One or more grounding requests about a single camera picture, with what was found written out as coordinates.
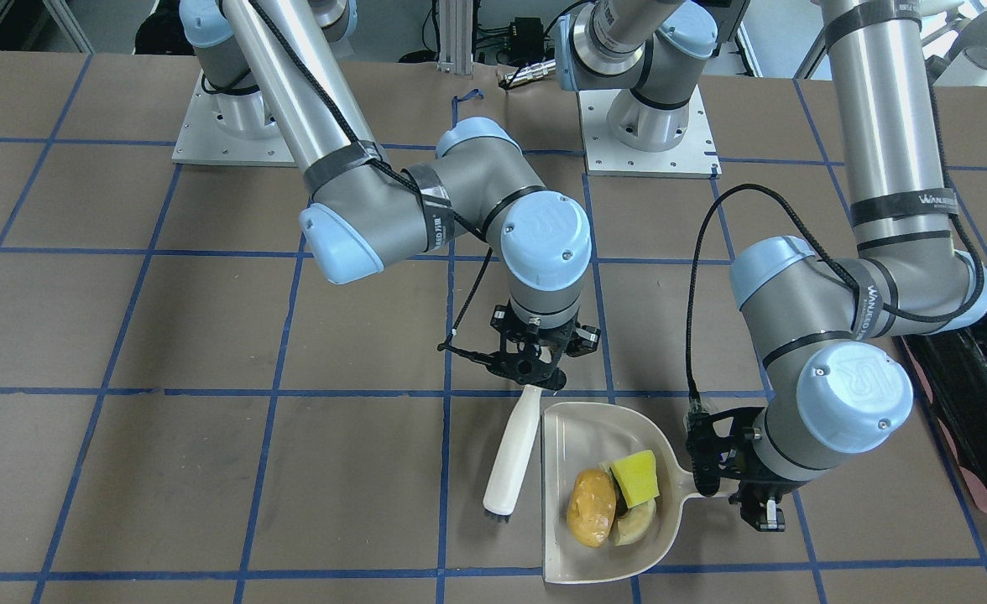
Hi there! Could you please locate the brown potato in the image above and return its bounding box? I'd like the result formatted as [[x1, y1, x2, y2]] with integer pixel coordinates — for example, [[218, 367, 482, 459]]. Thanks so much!
[[566, 467, 617, 548]]

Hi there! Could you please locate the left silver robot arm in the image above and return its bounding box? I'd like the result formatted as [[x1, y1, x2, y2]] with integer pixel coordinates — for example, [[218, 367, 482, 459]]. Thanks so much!
[[684, 1, 987, 532]]

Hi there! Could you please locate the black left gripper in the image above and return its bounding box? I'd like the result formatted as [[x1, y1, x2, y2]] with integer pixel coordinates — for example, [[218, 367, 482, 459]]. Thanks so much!
[[686, 406, 788, 532]]

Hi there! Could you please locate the aluminium frame post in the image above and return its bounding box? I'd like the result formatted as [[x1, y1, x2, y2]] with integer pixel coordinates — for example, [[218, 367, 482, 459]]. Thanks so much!
[[435, 0, 477, 77]]

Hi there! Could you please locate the yellow sponge block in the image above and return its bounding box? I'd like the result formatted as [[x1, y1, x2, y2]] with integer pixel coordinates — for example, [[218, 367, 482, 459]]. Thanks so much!
[[611, 450, 660, 508]]

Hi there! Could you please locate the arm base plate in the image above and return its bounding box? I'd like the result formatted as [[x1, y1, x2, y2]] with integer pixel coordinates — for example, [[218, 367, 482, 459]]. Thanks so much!
[[172, 75, 294, 167], [578, 88, 723, 179]]

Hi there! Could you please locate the white hand brush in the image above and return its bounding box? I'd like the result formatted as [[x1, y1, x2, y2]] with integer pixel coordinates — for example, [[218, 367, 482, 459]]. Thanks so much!
[[483, 385, 542, 523]]

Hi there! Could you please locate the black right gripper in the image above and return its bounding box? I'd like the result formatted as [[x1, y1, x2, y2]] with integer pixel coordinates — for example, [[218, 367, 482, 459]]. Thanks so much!
[[489, 307, 601, 391]]

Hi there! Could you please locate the beige plastic dustpan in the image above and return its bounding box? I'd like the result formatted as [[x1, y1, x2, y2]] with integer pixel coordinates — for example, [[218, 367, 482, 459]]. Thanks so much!
[[542, 402, 697, 584]]

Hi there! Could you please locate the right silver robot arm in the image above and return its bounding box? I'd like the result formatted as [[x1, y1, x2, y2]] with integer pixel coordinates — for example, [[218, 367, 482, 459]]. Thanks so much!
[[180, 1, 601, 391]]

